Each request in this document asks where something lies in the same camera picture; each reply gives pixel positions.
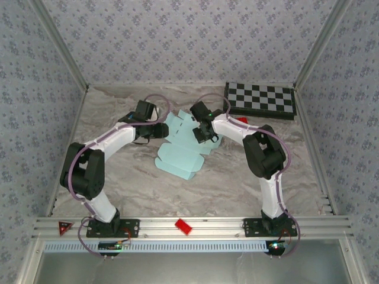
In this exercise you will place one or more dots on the light blue paper box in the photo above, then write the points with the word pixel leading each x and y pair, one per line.
pixel 177 156

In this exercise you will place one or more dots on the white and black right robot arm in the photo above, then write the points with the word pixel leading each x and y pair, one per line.
pixel 231 127

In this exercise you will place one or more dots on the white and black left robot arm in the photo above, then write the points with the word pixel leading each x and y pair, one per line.
pixel 118 139

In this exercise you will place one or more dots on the small red block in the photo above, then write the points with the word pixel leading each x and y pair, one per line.
pixel 242 119

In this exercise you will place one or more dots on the black and grey chessboard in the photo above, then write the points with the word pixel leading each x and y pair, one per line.
pixel 260 97

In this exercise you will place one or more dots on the large red block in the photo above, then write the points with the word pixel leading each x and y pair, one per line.
pixel 183 226

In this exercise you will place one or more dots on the red triangle sign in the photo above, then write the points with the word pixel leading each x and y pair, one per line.
pixel 64 227

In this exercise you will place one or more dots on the grey metal panel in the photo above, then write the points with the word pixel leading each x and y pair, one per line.
pixel 189 269

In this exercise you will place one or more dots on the aluminium side rail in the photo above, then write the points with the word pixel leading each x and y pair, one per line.
pixel 305 118
pixel 76 118

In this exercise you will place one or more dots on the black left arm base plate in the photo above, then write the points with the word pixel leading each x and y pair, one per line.
pixel 133 227

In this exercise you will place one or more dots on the wide aluminium mounting rail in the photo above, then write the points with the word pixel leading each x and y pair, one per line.
pixel 219 227

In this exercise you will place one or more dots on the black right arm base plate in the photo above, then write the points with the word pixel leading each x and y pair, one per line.
pixel 251 227

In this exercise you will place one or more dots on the aluminium corner post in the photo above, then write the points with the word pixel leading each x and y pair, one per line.
pixel 60 44
pixel 321 44

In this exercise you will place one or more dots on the aluminium frame leg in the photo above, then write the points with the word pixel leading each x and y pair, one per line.
pixel 351 263
pixel 29 263

